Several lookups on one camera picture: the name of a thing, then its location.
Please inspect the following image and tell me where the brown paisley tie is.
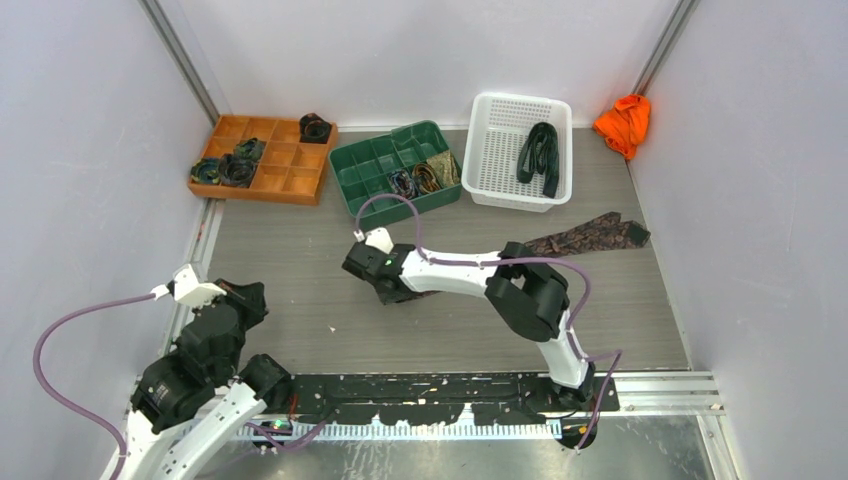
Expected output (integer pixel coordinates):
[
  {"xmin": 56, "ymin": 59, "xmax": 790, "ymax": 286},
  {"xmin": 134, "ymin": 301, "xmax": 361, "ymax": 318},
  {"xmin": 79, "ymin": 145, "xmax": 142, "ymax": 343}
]
[{"xmin": 377, "ymin": 211, "xmax": 653, "ymax": 307}]

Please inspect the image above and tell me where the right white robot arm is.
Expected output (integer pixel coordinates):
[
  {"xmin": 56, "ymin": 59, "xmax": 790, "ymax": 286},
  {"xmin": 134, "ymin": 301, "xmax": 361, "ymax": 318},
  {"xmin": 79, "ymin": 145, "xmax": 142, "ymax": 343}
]
[{"xmin": 342, "ymin": 241, "xmax": 595, "ymax": 411}]

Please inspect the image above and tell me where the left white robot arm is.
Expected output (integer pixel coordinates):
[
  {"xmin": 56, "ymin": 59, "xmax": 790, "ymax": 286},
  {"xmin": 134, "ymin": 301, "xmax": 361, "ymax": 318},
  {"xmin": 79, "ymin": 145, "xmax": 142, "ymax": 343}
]
[{"xmin": 102, "ymin": 279, "xmax": 293, "ymax": 479}]

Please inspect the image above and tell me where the rolled colourful striped tie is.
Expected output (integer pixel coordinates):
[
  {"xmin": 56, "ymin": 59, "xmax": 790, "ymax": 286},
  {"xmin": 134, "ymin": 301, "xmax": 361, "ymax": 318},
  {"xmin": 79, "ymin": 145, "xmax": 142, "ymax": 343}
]
[{"xmin": 387, "ymin": 169, "xmax": 420, "ymax": 200}]

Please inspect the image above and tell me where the rolled orange brown tie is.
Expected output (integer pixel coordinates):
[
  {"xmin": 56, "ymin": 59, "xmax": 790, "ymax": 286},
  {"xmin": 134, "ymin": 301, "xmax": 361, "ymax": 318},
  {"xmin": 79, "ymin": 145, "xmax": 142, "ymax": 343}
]
[{"xmin": 411, "ymin": 162, "xmax": 442, "ymax": 195}]

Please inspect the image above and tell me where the green compartment tray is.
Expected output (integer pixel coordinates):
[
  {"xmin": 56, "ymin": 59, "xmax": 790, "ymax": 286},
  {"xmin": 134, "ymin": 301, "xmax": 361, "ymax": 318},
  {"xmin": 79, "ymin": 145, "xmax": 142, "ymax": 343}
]
[{"xmin": 329, "ymin": 120, "xmax": 462, "ymax": 231}]

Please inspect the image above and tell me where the rolled olive gold tie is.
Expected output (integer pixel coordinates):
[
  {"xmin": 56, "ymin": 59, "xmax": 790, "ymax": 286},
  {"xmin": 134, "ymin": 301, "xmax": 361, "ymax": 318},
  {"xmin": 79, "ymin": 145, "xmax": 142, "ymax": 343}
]
[{"xmin": 426, "ymin": 150, "xmax": 461, "ymax": 188}]

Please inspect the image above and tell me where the orange compartment tray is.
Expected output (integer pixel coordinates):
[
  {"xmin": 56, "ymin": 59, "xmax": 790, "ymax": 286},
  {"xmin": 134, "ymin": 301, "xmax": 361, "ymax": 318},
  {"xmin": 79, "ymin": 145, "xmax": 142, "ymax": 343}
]
[{"xmin": 187, "ymin": 115, "xmax": 338, "ymax": 206}]

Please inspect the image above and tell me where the rolled black tie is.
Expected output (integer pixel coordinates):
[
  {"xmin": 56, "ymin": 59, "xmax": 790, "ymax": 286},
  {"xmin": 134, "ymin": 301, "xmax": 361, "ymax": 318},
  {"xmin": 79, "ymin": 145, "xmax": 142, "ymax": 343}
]
[{"xmin": 299, "ymin": 113, "xmax": 333, "ymax": 144}]

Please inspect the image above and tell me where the rolled dark grey tie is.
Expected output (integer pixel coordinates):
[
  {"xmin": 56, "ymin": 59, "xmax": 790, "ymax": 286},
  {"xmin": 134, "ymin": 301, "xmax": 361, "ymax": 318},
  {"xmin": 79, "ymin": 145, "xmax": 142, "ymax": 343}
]
[{"xmin": 218, "ymin": 154, "xmax": 258, "ymax": 188}]

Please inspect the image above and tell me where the rolled blue green tie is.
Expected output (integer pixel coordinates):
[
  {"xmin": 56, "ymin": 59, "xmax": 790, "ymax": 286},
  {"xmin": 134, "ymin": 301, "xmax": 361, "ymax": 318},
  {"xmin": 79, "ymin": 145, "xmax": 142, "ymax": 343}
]
[{"xmin": 189, "ymin": 157, "xmax": 221, "ymax": 185}]

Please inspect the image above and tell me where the rolled green patterned tie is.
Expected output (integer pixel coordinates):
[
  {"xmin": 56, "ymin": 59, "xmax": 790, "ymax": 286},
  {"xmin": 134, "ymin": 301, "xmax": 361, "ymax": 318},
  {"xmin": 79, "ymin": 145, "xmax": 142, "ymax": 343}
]
[{"xmin": 233, "ymin": 137, "xmax": 266, "ymax": 163}]

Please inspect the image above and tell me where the white plastic basket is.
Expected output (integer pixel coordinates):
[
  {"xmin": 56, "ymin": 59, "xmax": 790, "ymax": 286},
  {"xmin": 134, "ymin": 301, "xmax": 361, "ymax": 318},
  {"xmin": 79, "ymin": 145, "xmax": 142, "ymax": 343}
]
[{"xmin": 461, "ymin": 92, "xmax": 573, "ymax": 213}]

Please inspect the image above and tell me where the dark green tie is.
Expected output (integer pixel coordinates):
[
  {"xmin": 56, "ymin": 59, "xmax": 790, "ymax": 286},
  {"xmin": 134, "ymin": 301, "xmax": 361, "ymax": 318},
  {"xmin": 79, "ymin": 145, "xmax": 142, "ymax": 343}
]
[{"xmin": 516, "ymin": 122, "xmax": 560, "ymax": 198}]

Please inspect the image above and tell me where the orange cloth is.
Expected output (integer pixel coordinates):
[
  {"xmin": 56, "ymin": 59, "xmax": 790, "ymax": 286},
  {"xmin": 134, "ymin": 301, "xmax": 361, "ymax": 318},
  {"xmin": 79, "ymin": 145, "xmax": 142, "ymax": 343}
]
[{"xmin": 592, "ymin": 94, "xmax": 652, "ymax": 162}]

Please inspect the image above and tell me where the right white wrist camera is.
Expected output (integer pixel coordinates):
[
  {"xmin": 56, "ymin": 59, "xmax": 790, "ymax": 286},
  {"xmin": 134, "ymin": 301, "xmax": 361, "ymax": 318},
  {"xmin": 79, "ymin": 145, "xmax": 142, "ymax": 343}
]
[{"xmin": 354, "ymin": 227, "xmax": 394, "ymax": 254}]

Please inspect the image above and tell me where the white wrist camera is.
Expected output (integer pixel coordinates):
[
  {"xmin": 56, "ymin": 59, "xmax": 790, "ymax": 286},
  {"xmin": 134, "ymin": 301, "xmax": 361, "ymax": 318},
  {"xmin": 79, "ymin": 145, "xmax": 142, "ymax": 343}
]
[
  {"xmin": 150, "ymin": 263, "xmax": 226, "ymax": 309},
  {"xmin": 354, "ymin": 227, "xmax": 394, "ymax": 254}
]

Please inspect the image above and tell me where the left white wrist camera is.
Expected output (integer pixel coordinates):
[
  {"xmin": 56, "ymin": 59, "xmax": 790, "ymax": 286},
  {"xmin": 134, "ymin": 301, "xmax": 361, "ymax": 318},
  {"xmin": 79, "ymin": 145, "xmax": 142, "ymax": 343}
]
[{"xmin": 150, "ymin": 263, "xmax": 226, "ymax": 309}]

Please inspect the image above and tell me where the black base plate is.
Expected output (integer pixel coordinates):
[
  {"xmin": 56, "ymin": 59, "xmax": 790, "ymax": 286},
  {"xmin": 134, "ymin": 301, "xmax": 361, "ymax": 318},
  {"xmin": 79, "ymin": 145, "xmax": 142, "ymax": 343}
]
[{"xmin": 263, "ymin": 372, "xmax": 620, "ymax": 426}]

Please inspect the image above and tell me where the aluminium front rail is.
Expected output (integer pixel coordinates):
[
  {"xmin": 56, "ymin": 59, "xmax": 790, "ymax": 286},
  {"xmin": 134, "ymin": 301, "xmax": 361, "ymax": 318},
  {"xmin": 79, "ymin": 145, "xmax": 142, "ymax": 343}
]
[{"xmin": 125, "ymin": 376, "xmax": 723, "ymax": 441}]

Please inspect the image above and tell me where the left aluminium corner post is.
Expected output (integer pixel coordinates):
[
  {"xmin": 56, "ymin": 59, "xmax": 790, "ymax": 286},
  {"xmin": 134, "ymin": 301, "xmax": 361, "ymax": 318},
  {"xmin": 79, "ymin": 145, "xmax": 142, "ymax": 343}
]
[{"xmin": 139, "ymin": 0, "xmax": 219, "ymax": 125}]

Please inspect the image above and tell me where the aluminium corner post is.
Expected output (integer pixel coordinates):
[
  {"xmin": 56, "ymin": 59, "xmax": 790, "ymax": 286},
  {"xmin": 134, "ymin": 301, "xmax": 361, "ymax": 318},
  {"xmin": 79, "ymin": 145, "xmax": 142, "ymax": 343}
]
[
  {"xmin": 632, "ymin": 0, "xmax": 701, "ymax": 96},
  {"xmin": 139, "ymin": 0, "xmax": 219, "ymax": 125}
]

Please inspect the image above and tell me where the right aluminium corner post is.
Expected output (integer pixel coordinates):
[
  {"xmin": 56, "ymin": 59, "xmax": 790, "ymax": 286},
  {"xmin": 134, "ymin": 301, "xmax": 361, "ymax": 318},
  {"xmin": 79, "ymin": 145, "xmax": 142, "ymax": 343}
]
[{"xmin": 632, "ymin": 0, "xmax": 701, "ymax": 96}]

